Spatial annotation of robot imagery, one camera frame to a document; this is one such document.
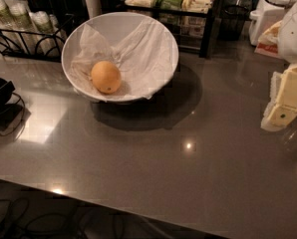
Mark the white appliance with plates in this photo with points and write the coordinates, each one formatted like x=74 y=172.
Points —
x=267 y=13

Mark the wrapped paper cup stack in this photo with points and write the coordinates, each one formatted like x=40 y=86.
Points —
x=24 y=27
x=7 y=26
x=44 y=26

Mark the white paper liner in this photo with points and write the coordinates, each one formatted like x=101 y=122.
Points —
x=145 y=60

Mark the white bowl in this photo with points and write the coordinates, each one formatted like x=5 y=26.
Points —
x=122 y=30

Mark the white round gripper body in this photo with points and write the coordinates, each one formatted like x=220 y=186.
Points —
x=295 y=37

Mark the orange fruit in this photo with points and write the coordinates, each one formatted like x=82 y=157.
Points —
x=106 y=77

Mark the black wire cup rack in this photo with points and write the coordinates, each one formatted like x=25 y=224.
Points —
x=60 y=35

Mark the white cylindrical cup stack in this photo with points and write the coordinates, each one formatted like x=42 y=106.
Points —
x=92 y=0

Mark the black pan with wire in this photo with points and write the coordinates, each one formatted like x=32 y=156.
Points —
x=12 y=108

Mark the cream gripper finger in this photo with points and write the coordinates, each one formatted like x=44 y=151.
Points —
x=282 y=108

